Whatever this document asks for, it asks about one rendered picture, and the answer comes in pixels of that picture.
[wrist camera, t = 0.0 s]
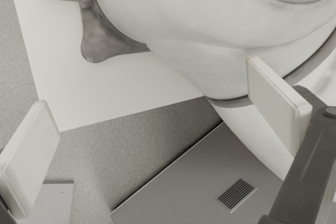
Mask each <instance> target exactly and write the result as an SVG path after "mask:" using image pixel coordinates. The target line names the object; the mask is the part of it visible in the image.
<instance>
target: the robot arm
mask: <svg viewBox="0 0 336 224"><path fill-rule="evenodd" d="M60 1H71V2H79V8H80V15H81V22H82V40H81V45H80V52H81V55H82V56H83V58H84V59H85V60H87V61H88V62H91V63H100V62H103V61H105V60H107V59H109V58H111V57H115V56H119V55H126V54H135V53H144V52H153V53H155V54H156V55H157V56H158V57H160V58H161V59H162V60H164V61H165V62H166V63H167V64H169V65H170V66H171V67H172V68H173V69H174V70H176V71H177V72H178V73H179V74H180V75H182V76H183V77H184V78H185V79H186V80H188V81H189V82H190V83H191V84H192V85H193V86H194V87H195V88H196V89H198V90H199V91H200V92H201V93H202V94H203V95H204V96H205V97H206V99H207V100H208V101H209V102H210V103H211V105H212V106H213V107H214V109H215V110H216V112H217V113H218V114H219V116H220V117H221V119H222V120H223V121H224V122H225V123H226V125H227V126H228V127H229V128H230V129H231V131H232V132H233V133H234V134H235V135H236V136H237V137H238V138H239V139H240V140H241V142H242V143H243V144H244V145H245V146H246V147H247V148H248V149H249V150H250V151H251V152H252V153H253V154H254V155H255V156H256V157H257V158H258V159H259V160H260V161H261V162H262V163H263V164H264V165H265V166H266V167H267V168H268V169H270V170H271V171H272V172H273V173H274V174H275V175H277V176H278V177H279V178H280V179H281V180H283V181H284V182H283V184H282V186H281V188H280V190H279V192H278V195H277V197H276V199H275V201H274V203H273V205H272V208H271V210H270V212H269V214H268V215H265V214H264V215H262V216H261V218H260V220H259V221H258V224H327V221H328V218H329V214H330V210H331V207H332V203H333V202H336V0H60ZM60 139H61V134H60V132H59V129H58V127H57V124H56V122H55V120H54V117H53V115H52V113H51V110H50V108H49V106H48V103H47V101H46V100H44V99H41V100H37V101H35V102H34V104H33V105H32V107H31V108H30V110H29V112H28V113H27V115H26V116H25V118H24V119H23V121H22V122H21V124H20V125H19V127H18V128H17V130H16V131H15V133H14V134H13V136H12V137H11V139H10V140H9V142H8V143H7V145H6V146H5V147H3V148H2V149H0V224H17V223H16V221H15V220H21V219H26V218H28V217H29V215H30V213H31V211H32V208H33V206H34V203H35V201H36V198H37V196H38V193H39V191H40V188H41V186H42V183H43V181H44V178H45V176H46V173H47V171H48V168H49V166H50V163H51V161H52V158H53V156H54V153H55V151H56V148H57V146H58V144H59V141H60ZM8 210H9V212H10V213H11V215H10V213H9V212H8Z"/></svg>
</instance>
